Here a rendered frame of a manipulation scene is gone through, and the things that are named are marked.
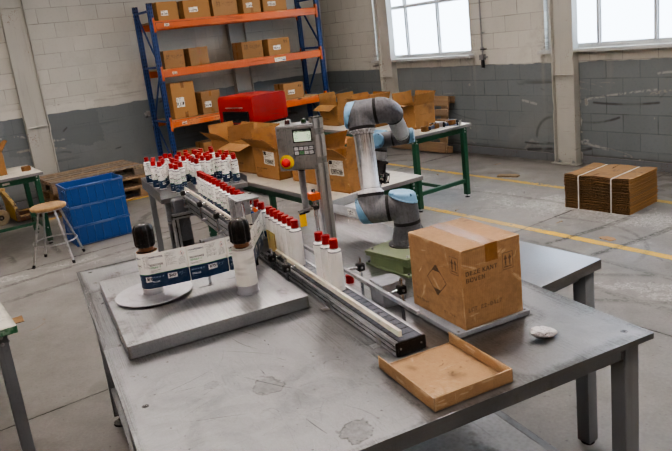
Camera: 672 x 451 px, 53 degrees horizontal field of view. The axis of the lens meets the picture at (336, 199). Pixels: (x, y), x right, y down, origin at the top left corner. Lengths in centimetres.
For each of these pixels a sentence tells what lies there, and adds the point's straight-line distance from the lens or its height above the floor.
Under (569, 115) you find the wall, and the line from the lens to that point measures 844.
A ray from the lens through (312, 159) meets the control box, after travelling 279.
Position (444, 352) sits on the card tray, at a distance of 215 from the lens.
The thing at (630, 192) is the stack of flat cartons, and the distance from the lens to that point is 636.
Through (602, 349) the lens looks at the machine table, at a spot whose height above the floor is 83.
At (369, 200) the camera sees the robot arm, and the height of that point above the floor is 112.
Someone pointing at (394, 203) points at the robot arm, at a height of 110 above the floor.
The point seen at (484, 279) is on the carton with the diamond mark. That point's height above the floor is 100.
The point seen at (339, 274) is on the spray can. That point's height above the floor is 95.
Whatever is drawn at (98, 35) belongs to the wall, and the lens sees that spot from 1029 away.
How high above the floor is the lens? 182
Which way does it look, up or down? 14 degrees down
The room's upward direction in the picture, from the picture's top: 7 degrees counter-clockwise
